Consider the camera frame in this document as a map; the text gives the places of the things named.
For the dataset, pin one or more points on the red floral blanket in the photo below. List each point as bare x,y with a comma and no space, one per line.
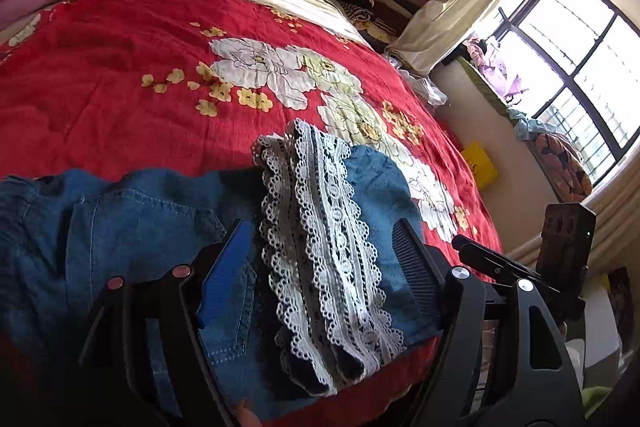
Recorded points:
111,87

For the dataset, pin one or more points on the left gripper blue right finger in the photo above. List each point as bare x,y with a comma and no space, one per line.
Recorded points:
422,275

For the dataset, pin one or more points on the floral cushion on sill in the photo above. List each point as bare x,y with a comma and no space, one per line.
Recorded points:
562,165

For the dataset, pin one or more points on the blue denim pants lace hem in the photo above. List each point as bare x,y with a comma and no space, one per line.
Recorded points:
159,299

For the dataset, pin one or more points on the yellow box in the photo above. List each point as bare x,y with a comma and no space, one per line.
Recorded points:
483,169

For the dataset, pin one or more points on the white crumpled cloth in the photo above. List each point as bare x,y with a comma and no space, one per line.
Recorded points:
424,88

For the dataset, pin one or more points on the left hand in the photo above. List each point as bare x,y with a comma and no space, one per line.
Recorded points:
245,416

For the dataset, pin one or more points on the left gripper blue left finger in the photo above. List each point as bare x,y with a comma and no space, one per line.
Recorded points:
219,274

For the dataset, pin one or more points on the window with black frame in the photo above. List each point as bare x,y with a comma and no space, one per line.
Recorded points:
572,65

